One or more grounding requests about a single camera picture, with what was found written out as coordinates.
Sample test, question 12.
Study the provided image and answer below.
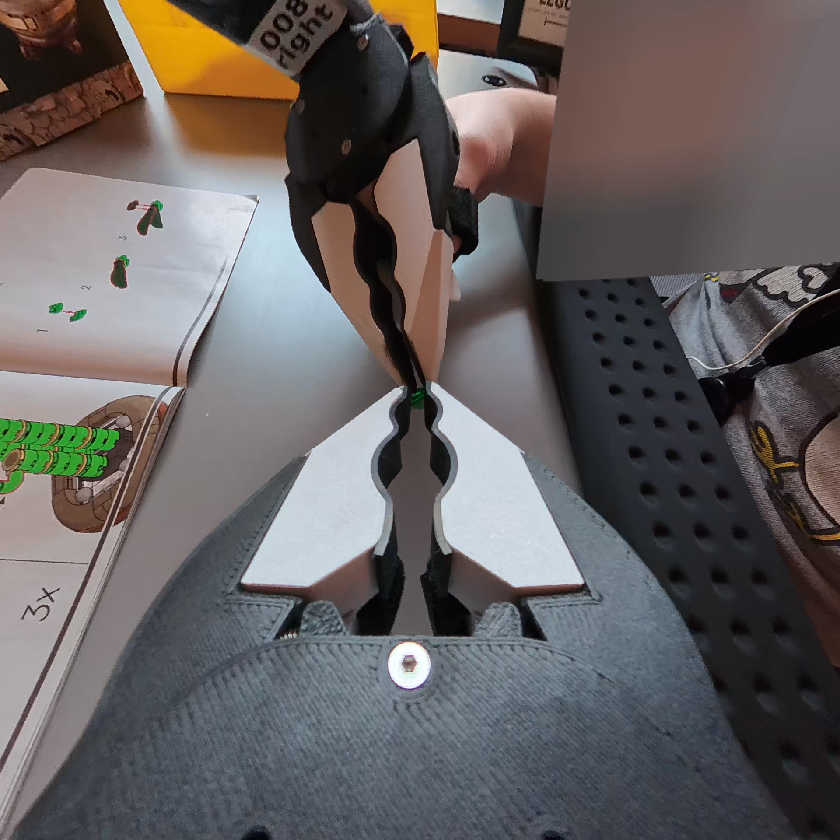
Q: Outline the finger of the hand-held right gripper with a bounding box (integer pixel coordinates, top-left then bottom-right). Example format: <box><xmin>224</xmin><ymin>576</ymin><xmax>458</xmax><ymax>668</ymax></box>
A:
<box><xmin>310</xmin><ymin>187</ymin><xmax>422</xmax><ymax>388</ymax></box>
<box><xmin>376</xmin><ymin>140</ymin><xmax>460</xmax><ymax>383</ymax></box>

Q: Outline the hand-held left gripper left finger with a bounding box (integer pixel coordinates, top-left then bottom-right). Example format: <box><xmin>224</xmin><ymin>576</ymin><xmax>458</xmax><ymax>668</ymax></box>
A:
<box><xmin>240</xmin><ymin>386</ymin><xmax>412</xmax><ymax>611</ymax></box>

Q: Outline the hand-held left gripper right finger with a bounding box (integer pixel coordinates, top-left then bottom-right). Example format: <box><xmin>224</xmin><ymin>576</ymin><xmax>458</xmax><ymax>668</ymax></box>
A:
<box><xmin>420</xmin><ymin>382</ymin><xmax>586</xmax><ymax>611</ymax></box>

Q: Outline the open lego instruction booklet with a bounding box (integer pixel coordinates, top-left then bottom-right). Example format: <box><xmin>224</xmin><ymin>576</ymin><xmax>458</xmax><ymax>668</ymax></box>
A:
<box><xmin>0</xmin><ymin>167</ymin><xmax>259</xmax><ymax>788</ymax></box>

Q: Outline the dark lego set box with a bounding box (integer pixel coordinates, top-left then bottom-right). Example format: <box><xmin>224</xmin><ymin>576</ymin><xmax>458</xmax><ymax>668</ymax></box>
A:
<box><xmin>0</xmin><ymin>0</ymin><xmax>145</xmax><ymax>161</ymax></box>

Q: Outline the person's right hand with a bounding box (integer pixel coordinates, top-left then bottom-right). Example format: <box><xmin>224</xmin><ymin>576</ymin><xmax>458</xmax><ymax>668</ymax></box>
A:
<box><xmin>446</xmin><ymin>87</ymin><xmax>559</xmax><ymax>207</ymax></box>

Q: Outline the grey flat device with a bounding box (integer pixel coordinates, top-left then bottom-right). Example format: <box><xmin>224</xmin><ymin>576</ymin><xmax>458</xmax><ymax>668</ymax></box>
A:
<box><xmin>436</xmin><ymin>49</ymin><xmax>559</xmax><ymax>99</ymax></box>

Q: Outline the black perforated chair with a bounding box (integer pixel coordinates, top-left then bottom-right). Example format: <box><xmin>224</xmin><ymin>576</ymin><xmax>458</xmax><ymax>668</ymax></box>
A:
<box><xmin>512</xmin><ymin>197</ymin><xmax>840</xmax><ymax>840</ymax></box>

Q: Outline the yellow plastic box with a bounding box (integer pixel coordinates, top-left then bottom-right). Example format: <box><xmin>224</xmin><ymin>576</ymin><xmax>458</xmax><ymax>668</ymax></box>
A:
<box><xmin>118</xmin><ymin>0</ymin><xmax>439</xmax><ymax>101</ymax></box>

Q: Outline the black labelled box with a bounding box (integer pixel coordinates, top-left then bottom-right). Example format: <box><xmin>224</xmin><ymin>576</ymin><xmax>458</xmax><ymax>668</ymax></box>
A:
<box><xmin>497</xmin><ymin>0</ymin><xmax>568</xmax><ymax>60</ymax></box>

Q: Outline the grey printed shirt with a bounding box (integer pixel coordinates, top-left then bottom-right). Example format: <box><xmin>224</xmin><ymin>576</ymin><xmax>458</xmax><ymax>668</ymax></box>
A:
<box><xmin>656</xmin><ymin>262</ymin><xmax>840</xmax><ymax>697</ymax></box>

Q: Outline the thin white cable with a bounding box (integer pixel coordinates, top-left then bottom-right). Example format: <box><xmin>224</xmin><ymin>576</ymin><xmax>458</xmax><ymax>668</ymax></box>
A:
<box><xmin>686</xmin><ymin>289</ymin><xmax>840</xmax><ymax>368</ymax></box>

